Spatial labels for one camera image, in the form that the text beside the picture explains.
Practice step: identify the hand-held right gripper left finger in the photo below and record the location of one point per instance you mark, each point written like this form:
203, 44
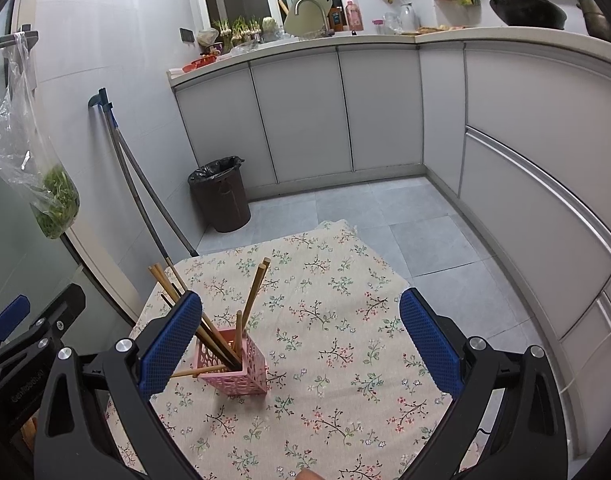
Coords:
170, 345

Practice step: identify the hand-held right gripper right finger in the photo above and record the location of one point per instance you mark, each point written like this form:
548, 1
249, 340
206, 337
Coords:
430, 340

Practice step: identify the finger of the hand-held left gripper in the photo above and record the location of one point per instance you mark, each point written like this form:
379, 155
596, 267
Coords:
65, 305
10, 315

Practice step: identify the dark chopstick gold band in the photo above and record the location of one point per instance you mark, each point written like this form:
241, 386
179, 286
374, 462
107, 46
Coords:
225, 352

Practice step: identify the pink perforated utensil holder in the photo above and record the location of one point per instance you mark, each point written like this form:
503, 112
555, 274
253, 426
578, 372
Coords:
235, 380

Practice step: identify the bundle of bamboo chopsticks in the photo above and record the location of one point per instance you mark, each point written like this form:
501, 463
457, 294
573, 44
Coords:
259, 282

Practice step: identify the person's right hand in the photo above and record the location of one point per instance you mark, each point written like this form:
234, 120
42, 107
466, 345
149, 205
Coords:
313, 475

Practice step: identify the frosted glass sliding door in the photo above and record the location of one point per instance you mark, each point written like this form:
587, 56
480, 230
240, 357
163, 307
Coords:
15, 270

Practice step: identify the plastic bag of greens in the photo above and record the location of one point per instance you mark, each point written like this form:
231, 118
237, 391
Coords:
55, 200

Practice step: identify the floral tablecloth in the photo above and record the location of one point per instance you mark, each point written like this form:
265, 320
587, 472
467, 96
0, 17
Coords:
325, 310

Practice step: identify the brown trash bin black liner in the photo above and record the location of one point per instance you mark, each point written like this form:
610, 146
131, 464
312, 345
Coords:
220, 200

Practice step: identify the grey kitchen base cabinets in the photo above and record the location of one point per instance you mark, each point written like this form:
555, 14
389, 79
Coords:
385, 110

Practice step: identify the grey door hook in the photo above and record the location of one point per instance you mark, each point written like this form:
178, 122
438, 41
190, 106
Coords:
18, 37

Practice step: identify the white plastic bag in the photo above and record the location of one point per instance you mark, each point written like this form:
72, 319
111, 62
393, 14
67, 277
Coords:
208, 37

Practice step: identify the wooden board with food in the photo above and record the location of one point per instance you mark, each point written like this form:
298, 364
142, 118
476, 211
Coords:
435, 29

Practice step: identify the potted green sprouts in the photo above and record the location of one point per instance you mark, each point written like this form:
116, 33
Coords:
238, 32

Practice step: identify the white kitchen countertop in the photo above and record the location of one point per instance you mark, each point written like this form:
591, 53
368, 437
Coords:
305, 45

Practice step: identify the clear glass jar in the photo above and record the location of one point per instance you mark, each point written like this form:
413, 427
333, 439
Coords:
400, 20

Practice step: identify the pink soap bottle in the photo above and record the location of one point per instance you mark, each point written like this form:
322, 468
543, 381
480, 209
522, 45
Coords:
354, 17

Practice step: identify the pale green cabbage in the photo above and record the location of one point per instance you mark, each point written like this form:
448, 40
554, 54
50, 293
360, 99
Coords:
270, 29

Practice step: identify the dark sauce bottle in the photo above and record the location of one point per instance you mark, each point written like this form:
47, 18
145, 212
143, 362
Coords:
336, 20

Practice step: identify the steel sink faucet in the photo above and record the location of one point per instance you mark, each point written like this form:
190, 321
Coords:
325, 15

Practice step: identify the black wok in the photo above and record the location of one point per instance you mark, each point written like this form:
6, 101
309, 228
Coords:
528, 10

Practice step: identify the wooden rolling pin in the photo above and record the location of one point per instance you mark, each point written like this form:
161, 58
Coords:
283, 7

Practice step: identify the wall mop clip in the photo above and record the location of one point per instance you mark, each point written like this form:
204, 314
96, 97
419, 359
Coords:
100, 99

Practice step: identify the black wall socket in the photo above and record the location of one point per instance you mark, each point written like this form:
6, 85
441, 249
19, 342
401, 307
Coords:
187, 35

